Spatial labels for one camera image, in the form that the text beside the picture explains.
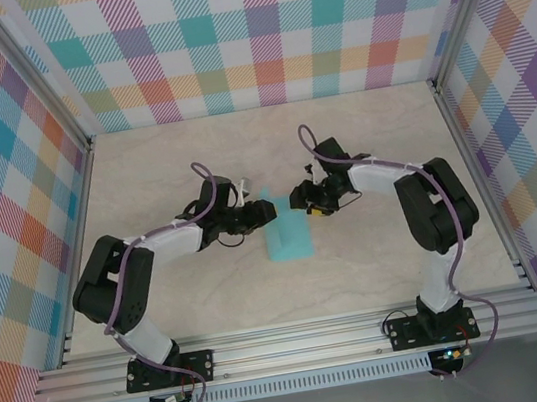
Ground teal cloth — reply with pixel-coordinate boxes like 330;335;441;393
254;179;317;266

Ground circuit board with lit LED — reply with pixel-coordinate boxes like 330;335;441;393
434;344;475;365

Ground thin black gripper wire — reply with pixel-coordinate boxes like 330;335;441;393
332;189;364;210
216;232;250;250

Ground aluminium crossbar rail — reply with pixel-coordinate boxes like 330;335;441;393
24;284;537;402

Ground aluminium side rail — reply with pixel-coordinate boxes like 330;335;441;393
429;68;537;303
25;135;129;368

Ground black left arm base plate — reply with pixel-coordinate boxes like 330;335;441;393
122;346;220;395

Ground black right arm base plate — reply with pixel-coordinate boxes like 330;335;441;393
384;305;481;354

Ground slotted grey cable duct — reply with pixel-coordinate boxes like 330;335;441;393
124;356;435;402

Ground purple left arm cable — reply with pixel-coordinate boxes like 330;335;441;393
81;157;267;402

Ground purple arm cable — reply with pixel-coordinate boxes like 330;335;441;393
297;100;508;397
81;157;267;402

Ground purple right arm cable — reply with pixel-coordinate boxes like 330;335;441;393
297;100;508;397

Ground aluminium frame post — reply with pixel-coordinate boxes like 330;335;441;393
0;0;95;164
414;0;524;92

